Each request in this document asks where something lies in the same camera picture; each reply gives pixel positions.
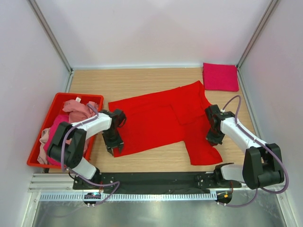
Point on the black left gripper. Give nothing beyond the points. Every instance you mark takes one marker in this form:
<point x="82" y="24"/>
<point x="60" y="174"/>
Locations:
<point x="110" y="145"/>

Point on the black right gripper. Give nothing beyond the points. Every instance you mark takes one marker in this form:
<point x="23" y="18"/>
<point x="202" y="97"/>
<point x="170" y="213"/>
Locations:
<point x="214" y="141"/>

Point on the red t shirt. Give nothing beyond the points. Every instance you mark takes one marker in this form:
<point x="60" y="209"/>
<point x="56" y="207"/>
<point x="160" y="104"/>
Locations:
<point x="166" y="117"/>

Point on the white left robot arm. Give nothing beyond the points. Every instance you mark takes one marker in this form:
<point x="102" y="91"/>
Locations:
<point x="68" y="142"/>

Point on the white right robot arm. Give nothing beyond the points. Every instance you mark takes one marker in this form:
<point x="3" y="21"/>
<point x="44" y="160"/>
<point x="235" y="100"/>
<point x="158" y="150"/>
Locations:
<point x="262" y="164"/>

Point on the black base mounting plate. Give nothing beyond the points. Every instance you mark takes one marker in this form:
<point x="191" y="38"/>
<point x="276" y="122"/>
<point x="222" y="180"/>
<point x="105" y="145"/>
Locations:
<point x="167" y="183"/>

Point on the light pink t shirt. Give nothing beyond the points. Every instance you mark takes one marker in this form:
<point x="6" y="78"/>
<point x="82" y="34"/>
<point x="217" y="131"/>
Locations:
<point x="77" y="111"/>

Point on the folded magenta t shirt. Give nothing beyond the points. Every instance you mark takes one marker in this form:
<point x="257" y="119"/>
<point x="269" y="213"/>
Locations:
<point x="219" y="77"/>

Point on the magenta t shirt in bin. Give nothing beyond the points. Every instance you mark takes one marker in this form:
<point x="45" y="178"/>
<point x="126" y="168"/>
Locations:
<point x="59" y="119"/>

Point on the red plastic bin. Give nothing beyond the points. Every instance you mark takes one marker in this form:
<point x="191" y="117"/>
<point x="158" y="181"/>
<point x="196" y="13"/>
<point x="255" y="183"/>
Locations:
<point x="55" y="109"/>

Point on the beige t shirt in bin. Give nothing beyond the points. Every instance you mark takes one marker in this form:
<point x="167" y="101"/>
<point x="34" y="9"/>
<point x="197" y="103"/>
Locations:
<point x="42" y="157"/>

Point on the white slotted cable duct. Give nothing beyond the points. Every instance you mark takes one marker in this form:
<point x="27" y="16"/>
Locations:
<point x="94" y="196"/>

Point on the right aluminium frame post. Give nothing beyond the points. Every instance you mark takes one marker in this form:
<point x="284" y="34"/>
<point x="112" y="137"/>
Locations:
<point x="273" y="4"/>

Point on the aluminium frame post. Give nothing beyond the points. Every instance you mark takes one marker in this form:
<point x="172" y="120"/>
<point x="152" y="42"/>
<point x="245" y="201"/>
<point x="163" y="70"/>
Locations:
<point x="48" y="31"/>
<point x="273" y="4"/>

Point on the left aluminium frame post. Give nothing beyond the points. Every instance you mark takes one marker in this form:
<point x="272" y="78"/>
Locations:
<point x="48" y="31"/>

